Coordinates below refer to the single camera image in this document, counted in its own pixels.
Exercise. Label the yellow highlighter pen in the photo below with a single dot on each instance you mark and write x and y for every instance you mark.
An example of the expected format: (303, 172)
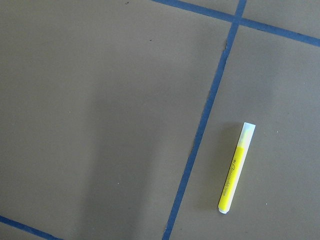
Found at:
(236, 167)

